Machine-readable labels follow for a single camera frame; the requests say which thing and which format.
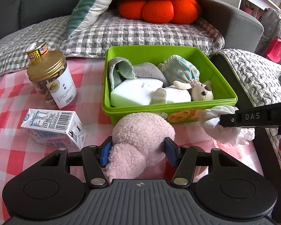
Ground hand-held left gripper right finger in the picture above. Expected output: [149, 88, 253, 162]
[163, 137, 237, 186]

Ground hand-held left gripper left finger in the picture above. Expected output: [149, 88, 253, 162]
[41, 136, 113, 189]

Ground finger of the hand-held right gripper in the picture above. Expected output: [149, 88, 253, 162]
[219, 112, 240, 128]

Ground white cloth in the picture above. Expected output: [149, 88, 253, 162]
[199, 105, 256, 146]

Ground pink plush toy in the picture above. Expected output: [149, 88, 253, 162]
[103, 112, 176, 185]

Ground green plastic box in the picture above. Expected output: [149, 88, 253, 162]
[101, 45, 238, 127]

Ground grey quilted mat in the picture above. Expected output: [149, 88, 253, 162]
[216, 48, 281, 177]

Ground white sock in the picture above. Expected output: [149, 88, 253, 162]
[150, 85, 192, 104]

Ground white and blue milk carton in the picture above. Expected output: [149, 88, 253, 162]
[20, 108, 87, 151]

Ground red strawberry bag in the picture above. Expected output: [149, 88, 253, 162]
[266, 38, 281, 63]

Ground white and green sponge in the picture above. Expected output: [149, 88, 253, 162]
[110, 78, 164, 108]

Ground cow doll in plaid dress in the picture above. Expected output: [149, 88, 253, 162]
[157, 54, 212, 102]

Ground grey towel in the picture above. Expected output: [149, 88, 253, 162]
[108, 57, 170, 91]

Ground grey backpack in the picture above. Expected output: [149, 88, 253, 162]
[256, 9, 281, 54]

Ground plastic jar with gold lid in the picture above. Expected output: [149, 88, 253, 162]
[26, 50, 78, 110]

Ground grey sofa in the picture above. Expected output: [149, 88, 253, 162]
[0, 0, 265, 55]

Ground pink checked tablecloth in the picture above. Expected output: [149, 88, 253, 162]
[0, 56, 265, 221]

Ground grey checked cushion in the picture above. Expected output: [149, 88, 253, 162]
[0, 10, 225, 80]

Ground small gold can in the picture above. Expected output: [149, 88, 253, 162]
[25, 41, 49, 63]

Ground orange pumpkin cushion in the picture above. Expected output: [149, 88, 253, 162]
[113, 0, 203, 25]

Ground teal and white pillow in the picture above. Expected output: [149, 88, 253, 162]
[66, 0, 122, 38]

